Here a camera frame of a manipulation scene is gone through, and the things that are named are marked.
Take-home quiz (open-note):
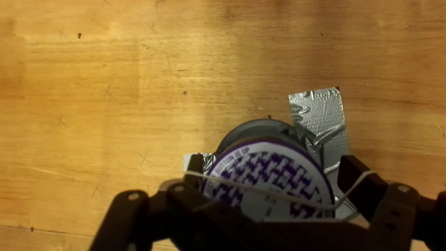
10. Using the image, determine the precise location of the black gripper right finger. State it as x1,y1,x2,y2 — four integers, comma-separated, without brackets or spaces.
337,154,446,251

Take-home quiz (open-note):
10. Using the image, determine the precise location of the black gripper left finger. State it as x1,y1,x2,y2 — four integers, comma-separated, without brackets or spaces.
89,152,242,251

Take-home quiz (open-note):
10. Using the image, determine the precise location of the thin beige rubber band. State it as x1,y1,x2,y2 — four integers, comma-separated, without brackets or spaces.
182,169,377,212

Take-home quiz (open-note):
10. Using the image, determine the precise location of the grey duct tape piece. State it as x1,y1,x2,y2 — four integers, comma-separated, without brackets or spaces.
181,151,219,173
287,85,352,176

